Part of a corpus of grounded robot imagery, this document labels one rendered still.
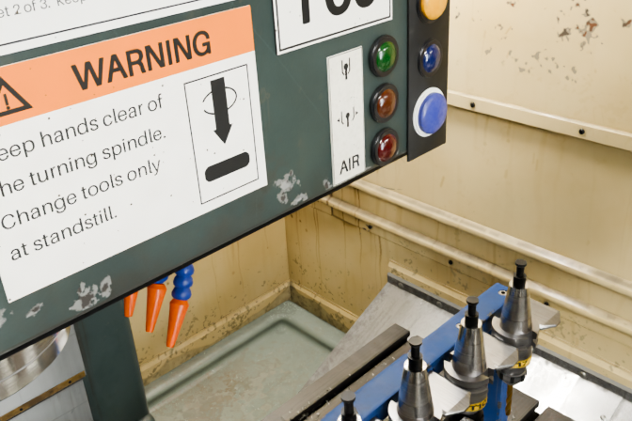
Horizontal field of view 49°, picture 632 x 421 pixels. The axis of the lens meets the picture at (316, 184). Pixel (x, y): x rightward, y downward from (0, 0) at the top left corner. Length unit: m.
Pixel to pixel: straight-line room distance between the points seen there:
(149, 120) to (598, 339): 1.22
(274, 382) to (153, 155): 1.55
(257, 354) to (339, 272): 0.32
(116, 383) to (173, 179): 1.00
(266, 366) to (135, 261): 1.57
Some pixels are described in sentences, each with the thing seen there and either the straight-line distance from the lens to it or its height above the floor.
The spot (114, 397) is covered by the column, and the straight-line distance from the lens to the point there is 1.36.
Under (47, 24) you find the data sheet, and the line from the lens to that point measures 0.32.
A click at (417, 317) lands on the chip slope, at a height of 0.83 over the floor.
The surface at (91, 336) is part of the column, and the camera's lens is 1.27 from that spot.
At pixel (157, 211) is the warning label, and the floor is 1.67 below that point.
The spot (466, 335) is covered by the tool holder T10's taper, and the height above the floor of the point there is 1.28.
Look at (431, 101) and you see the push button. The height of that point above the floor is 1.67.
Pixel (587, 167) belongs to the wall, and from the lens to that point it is 1.31.
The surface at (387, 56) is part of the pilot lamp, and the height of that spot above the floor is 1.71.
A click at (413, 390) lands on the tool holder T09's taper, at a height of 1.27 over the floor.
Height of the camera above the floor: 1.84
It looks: 27 degrees down
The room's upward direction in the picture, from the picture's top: 3 degrees counter-clockwise
